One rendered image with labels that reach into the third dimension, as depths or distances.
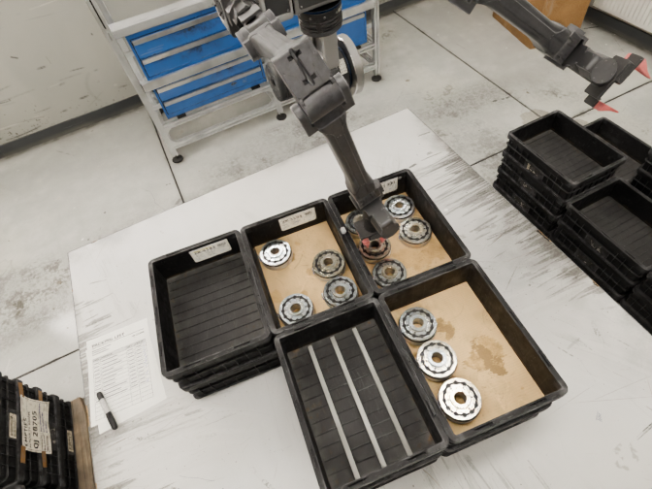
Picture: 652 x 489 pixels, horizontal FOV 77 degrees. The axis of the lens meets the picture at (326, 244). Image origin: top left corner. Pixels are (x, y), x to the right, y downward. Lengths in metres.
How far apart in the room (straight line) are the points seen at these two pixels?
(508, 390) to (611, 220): 1.21
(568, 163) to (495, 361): 1.25
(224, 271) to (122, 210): 1.77
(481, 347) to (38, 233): 2.85
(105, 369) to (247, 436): 0.54
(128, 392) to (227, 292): 0.44
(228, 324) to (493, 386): 0.75
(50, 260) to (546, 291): 2.73
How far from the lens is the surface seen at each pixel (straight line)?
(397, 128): 1.95
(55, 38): 3.71
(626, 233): 2.19
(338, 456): 1.12
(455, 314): 1.24
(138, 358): 1.53
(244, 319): 1.28
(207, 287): 1.38
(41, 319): 2.86
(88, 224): 3.13
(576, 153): 2.28
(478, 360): 1.20
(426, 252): 1.34
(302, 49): 0.78
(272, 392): 1.32
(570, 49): 1.24
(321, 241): 1.37
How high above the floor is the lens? 1.93
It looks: 54 degrees down
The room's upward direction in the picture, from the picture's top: 12 degrees counter-clockwise
